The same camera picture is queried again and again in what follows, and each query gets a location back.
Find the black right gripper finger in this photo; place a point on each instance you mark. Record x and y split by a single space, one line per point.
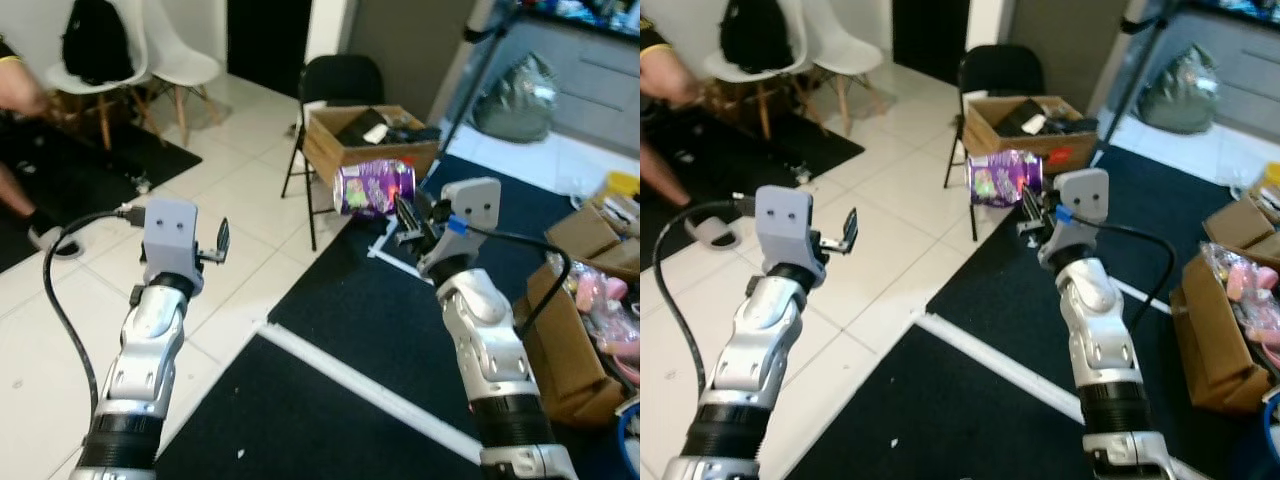
412 215
401 215
1039 206
1026 208

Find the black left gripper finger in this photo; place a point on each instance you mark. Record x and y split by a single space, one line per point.
223 240
851 230

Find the purple snack bag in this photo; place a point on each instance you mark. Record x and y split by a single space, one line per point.
370 190
1000 180

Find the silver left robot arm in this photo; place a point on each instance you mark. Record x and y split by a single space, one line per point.
150 350
760 340

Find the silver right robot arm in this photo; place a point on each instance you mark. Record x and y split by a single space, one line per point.
490 350
1100 340

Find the grey-green rubbish bag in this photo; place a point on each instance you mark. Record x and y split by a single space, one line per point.
1180 92
515 100

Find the black carpet with white stripes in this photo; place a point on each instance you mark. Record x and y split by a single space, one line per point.
400 330
1000 300

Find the small white paper box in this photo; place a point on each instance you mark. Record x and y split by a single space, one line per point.
376 134
1035 124

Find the wide shallow cardboard box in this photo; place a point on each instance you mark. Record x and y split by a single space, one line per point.
322 150
985 135

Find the plain black floor mat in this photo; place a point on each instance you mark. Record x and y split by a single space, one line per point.
805 150
80 172

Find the flat black item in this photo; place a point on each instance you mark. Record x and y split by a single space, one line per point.
1012 115
355 125

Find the white slipper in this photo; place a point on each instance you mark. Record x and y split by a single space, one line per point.
55 238
712 232

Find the black folding chair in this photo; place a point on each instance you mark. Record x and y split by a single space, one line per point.
1000 68
340 78

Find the small brown cardboard box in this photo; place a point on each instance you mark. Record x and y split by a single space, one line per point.
1240 225
585 235

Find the black tripod pole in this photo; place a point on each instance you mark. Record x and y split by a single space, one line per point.
1140 55
485 60

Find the white shell chair wooden legs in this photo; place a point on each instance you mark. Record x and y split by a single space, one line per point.
845 50
100 88
185 60
760 72

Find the tall brown cardboard box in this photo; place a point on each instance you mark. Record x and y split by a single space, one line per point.
1215 350
560 370

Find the pink toy in clear wrap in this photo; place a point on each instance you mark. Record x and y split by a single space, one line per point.
610 310
1250 290

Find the yellow plastic object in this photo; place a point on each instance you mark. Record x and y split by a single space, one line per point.
620 185
1268 178

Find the black backpack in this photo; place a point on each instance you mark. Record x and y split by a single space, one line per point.
757 32
97 40

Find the grey cabinet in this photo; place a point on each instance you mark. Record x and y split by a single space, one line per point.
590 70
1245 60

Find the person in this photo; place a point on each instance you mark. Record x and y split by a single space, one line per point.
18 88
665 72

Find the blue round object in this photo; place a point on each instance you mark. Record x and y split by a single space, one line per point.
1272 430
628 440

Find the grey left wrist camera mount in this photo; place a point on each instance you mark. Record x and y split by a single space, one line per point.
170 240
788 228

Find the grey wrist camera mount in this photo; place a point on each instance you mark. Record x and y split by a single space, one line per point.
475 205
788 228
1085 195
170 240

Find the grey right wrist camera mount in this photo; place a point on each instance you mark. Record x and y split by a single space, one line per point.
1085 195
475 205

